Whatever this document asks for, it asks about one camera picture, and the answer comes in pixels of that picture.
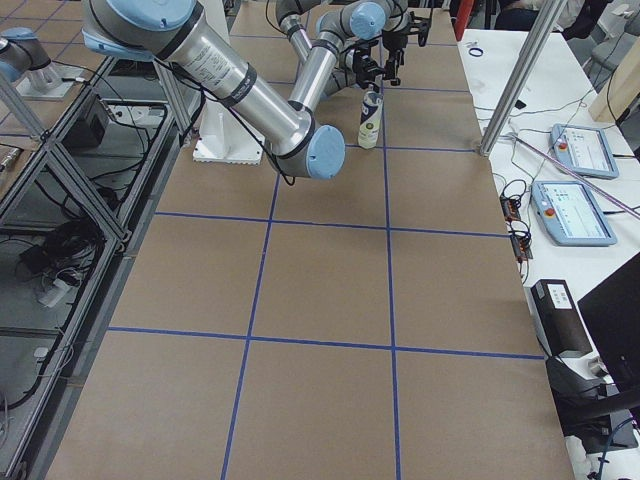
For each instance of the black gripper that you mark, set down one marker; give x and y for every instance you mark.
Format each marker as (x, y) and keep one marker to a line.
(361, 64)
(394, 46)

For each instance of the white tennis ball can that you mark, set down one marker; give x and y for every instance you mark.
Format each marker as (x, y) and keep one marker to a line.
(370, 119)

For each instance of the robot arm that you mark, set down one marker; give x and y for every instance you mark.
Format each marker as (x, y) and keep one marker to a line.
(310, 45)
(179, 32)

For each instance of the far blue teach pendant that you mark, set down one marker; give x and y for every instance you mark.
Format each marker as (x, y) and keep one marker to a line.
(584, 150)

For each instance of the blue teach pendant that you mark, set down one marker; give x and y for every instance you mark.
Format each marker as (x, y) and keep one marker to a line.
(584, 150)
(570, 214)

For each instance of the orange circuit board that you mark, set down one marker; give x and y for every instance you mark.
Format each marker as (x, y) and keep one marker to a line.
(518, 230)

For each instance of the near blue teach pendant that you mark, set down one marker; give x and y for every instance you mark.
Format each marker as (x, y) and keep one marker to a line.
(570, 214)

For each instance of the black box with label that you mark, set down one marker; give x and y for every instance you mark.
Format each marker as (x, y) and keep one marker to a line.
(563, 329)

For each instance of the black computer monitor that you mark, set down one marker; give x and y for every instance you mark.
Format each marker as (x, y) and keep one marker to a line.
(610, 312)

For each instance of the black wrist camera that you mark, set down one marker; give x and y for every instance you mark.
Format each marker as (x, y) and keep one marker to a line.
(419, 27)

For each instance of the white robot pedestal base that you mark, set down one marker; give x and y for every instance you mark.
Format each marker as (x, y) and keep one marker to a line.
(222, 138)

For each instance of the aluminium frame post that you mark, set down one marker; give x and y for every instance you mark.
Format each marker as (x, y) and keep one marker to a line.
(527, 58)

